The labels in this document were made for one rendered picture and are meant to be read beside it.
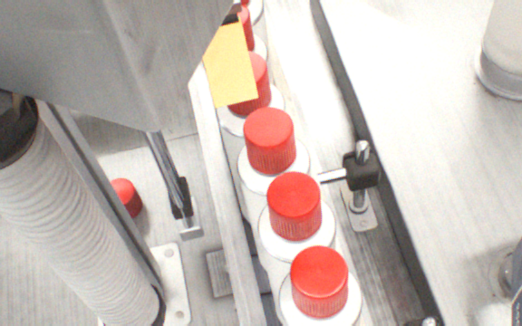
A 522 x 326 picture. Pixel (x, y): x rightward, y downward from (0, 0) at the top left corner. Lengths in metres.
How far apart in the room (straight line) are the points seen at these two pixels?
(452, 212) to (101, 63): 0.50
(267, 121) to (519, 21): 0.29
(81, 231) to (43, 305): 0.43
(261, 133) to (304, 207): 0.06
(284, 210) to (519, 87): 0.36
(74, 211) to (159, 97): 0.09
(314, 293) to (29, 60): 0.23
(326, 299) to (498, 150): 0.34
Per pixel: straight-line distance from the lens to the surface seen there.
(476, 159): 0.66
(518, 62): 0.67
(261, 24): 0.56
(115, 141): 0.76
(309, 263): 0.38
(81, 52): 0.16
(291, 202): 0.40
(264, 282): 0.60
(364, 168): 0.60
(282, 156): 0.43
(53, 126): 0.40
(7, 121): 0.21
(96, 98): 0.18
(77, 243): 0.27
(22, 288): 0.71
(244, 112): 0.47
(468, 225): 0.63
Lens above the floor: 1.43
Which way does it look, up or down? 58 degrees down
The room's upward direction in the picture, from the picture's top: 11 degrees counter-clockwise
